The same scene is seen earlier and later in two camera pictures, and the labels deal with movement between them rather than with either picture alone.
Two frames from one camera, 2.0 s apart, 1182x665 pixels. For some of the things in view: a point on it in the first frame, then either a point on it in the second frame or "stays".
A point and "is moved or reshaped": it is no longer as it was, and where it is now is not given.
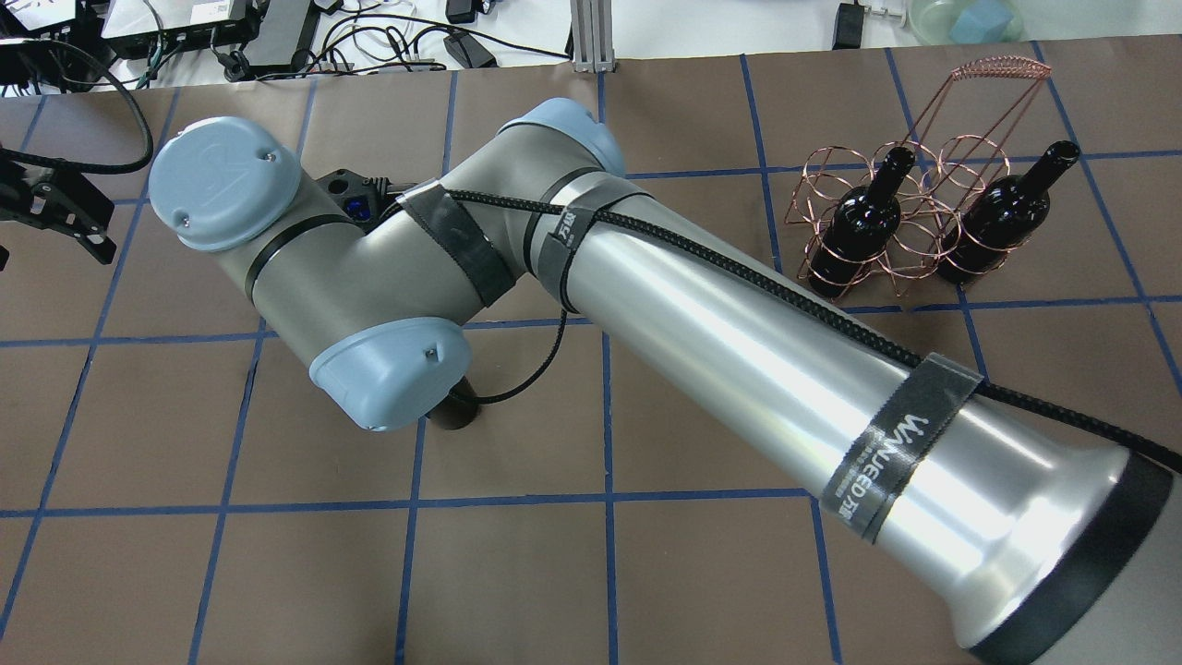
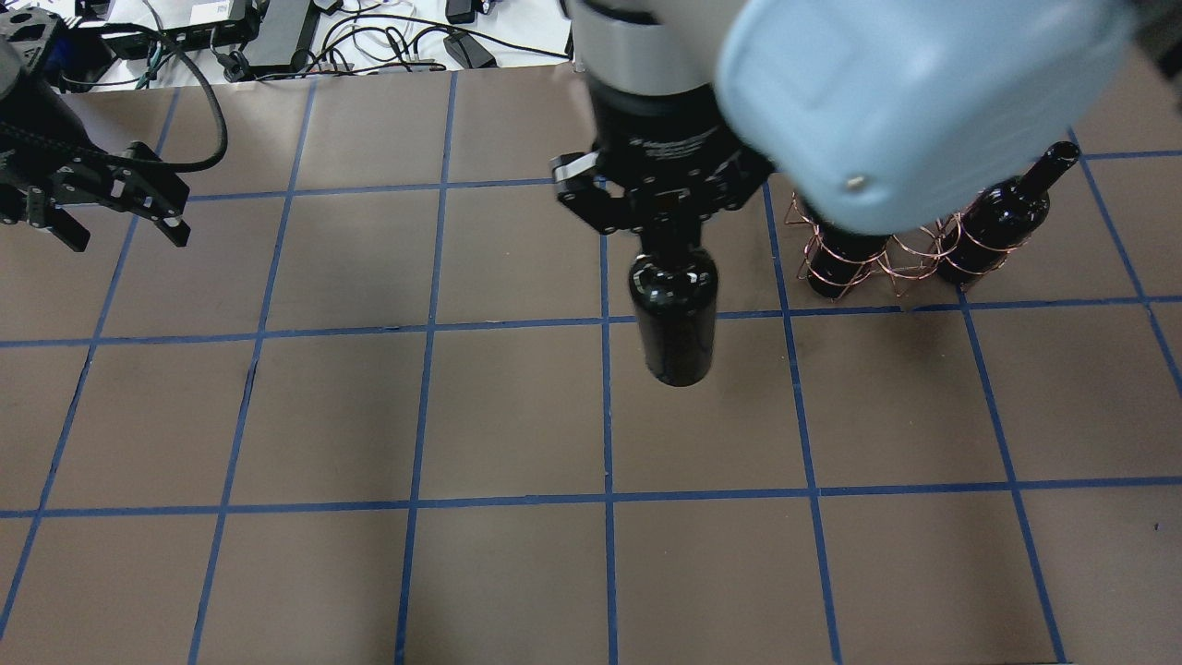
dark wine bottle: [458, 409] is moved or reshaped
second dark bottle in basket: [1000, 214] stays
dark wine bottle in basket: [862, 223] stays
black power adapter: [466, 52] stays
